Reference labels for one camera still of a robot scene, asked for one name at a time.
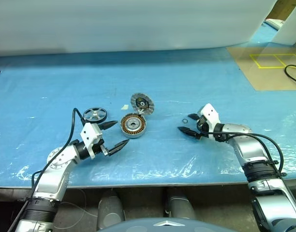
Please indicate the brown cardboard box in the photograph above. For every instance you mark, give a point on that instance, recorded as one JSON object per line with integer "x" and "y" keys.
{"x": 281, "y": 9}

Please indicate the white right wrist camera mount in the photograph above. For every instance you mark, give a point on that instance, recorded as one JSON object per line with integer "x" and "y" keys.
{"x": 211, "y": 113}

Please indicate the white upright panel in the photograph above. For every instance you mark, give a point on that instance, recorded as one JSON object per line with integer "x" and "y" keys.
{"x": 290, "y": 26}

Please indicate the flat white object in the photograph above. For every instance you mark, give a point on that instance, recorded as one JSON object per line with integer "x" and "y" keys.
{"x": 273, "y": 23}

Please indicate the small white tape scrap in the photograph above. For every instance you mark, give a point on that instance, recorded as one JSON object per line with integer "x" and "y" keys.
{"x": 125, "y": 107}

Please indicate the blue-grey robot torso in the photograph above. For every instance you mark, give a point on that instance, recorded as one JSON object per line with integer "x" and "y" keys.
{"x": 148, "y": 226}

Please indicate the motor housing with copper windings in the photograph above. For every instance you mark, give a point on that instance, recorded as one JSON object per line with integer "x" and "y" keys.
{"x": 125, "y": 125}

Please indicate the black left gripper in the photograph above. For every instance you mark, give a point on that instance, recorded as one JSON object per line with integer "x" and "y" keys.
{"x": 98, "y": 148}

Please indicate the white foam backdrop sheet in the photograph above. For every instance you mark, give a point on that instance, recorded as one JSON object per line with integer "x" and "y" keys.
{"x": 114, "y": 24}

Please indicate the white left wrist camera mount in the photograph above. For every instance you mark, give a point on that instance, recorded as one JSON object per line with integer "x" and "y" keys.
{"x": 90, "y": 133}

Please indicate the brown cardboard sheet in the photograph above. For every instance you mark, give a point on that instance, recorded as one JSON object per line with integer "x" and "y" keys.
{"x": 259, "y": 77}

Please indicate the blue plastic table cover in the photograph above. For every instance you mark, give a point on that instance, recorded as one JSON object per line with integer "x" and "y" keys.
{"x": 162, "y": 149}

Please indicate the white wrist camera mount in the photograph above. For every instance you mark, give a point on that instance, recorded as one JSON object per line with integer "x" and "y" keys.
{"x": 90, "y": 133}
{"x": 211, "y": 113}

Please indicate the grey rounded shape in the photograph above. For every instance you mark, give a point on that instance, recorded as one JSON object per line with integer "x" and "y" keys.
{"x": 110, "y": 210}
{"x": 179, "y": 205}

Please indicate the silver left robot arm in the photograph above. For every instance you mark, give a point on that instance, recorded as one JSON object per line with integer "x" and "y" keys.
{"x": 53, "y": 178}

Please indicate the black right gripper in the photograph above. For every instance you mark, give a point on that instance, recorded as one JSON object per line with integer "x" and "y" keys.
{"x": 203, "y": 128}

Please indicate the black silver spoked rotor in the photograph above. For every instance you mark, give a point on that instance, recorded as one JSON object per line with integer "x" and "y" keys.
{"x": 94, "y": 113}

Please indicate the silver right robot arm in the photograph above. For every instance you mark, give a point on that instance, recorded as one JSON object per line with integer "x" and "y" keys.
{"x": 254, "y": 154}

